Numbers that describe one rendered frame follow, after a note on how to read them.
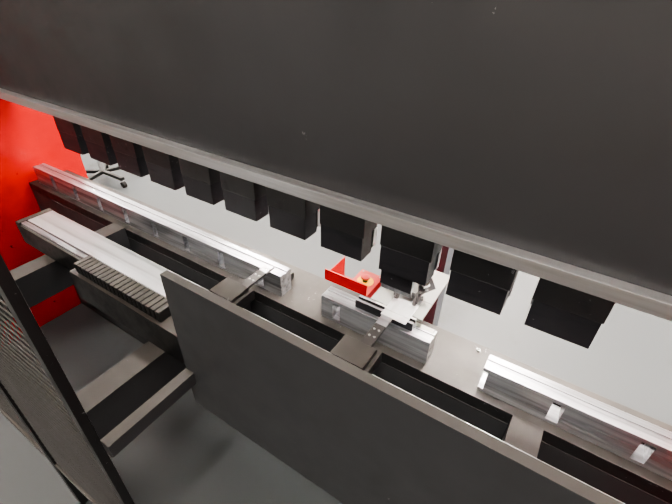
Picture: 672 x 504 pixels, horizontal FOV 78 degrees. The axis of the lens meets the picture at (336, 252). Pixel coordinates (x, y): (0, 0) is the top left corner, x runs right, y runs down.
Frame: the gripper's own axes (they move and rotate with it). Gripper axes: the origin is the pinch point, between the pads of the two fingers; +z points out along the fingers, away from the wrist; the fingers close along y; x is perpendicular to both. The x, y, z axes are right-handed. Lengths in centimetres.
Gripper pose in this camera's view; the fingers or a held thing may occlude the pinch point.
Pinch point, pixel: (406, 296)
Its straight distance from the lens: 134.3
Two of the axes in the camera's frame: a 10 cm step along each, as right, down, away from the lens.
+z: -3.6, 9.3, -0.1
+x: 4.0, 1.7, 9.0
